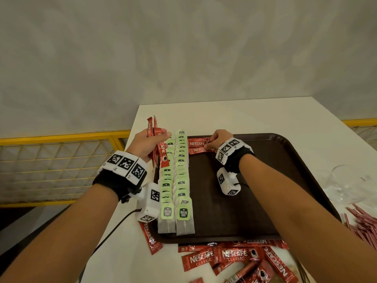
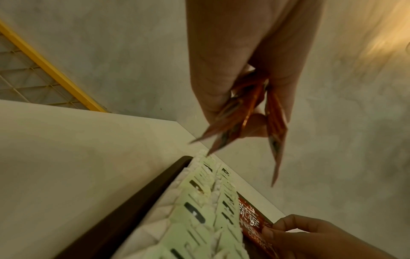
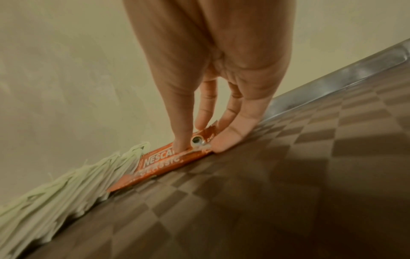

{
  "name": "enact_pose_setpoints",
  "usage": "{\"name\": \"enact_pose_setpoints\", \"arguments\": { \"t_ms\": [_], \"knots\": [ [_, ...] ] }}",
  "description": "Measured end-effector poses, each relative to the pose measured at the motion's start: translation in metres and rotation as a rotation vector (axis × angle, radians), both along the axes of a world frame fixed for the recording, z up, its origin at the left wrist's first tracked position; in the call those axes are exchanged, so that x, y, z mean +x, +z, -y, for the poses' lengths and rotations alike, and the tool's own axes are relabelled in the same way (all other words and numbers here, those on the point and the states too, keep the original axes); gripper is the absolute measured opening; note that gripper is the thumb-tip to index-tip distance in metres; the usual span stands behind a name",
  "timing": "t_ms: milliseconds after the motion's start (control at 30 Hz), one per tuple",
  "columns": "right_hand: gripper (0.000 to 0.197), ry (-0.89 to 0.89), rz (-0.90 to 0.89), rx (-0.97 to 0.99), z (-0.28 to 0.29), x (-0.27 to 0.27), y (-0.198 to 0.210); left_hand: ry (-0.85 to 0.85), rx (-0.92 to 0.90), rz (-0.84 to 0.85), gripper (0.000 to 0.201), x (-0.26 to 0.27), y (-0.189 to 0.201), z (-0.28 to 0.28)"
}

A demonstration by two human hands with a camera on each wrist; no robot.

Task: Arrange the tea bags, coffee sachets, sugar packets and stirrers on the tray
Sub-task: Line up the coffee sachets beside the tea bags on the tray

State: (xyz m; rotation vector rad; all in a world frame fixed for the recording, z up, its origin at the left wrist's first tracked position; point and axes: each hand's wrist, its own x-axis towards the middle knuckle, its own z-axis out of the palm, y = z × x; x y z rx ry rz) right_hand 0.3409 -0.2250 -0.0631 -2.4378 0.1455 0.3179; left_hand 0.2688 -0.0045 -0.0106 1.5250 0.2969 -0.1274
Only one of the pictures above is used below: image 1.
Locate person's right hand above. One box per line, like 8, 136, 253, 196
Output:
203, 129, 234, 154

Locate person's left hand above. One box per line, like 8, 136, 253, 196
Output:
126, 128, 172, 163

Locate neat rows of tea bags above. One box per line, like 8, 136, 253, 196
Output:
157, 129, 196, 236

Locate brown plastic tray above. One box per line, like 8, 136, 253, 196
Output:
150, 133, 342, 244

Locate pile of red Nescafe sachets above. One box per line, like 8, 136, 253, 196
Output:
138, 221, 298, 283

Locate clear glass cups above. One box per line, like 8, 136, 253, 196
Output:
322, 165, 377, 205

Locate pile of pink stirrer sticks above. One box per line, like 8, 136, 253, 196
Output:
343, 203, 377, 251

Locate person's right forearm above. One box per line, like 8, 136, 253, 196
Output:
238, 153, 377, 283

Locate person's left forearm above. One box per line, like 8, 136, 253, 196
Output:
0, 183, 119, 283

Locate right wristband with marker tiles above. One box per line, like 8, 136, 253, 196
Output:
215, 138, 254, 174

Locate wristband with marker tiles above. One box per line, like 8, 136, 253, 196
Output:
215, 138, 254, 174
92, 150, 148, 201

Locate left wristband with marker tiles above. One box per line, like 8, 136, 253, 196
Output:
92, 150, 148, 201

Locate marker cube on right wrist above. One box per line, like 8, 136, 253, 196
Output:
216, 167, 242, 197

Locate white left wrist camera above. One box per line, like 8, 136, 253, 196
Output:
121, 182, 162, 224

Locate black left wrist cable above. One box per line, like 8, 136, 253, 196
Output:
78, 208, 142, 283

